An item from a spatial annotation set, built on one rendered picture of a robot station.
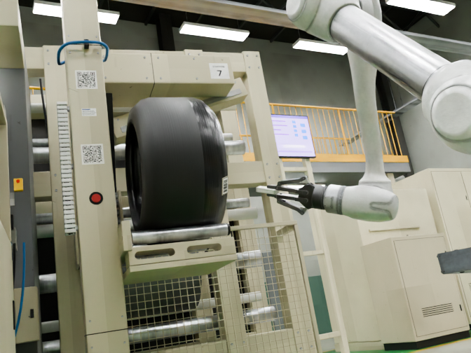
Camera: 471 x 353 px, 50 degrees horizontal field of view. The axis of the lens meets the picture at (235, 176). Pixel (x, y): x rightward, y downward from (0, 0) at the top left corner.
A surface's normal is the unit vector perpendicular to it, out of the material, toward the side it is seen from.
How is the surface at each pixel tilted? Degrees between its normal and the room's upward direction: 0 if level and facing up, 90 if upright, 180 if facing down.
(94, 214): 90
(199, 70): 90
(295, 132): 90
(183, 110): 60
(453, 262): 90
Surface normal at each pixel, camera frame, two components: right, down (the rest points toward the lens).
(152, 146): -0.41, -0.22
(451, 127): -0.79, -0.02
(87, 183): 0.30, -0.31
